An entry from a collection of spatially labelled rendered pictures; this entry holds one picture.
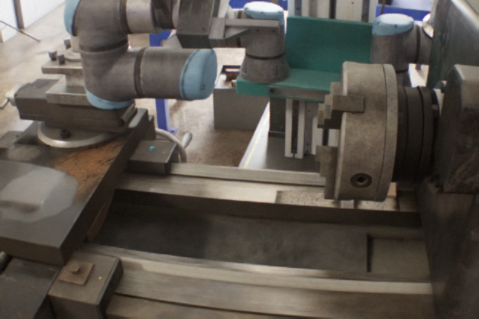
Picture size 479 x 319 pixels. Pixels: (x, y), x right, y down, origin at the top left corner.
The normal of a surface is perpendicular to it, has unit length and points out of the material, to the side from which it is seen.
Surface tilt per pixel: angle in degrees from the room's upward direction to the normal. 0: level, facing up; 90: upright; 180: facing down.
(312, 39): 90
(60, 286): 0
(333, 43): 90
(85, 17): 87
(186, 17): 41
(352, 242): 20
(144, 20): 101
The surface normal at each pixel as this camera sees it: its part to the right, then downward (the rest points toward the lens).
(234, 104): -0.10, 0.51
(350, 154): -0.15, 0.32
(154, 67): -0.11, -0.10
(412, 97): -0.04, -0.73
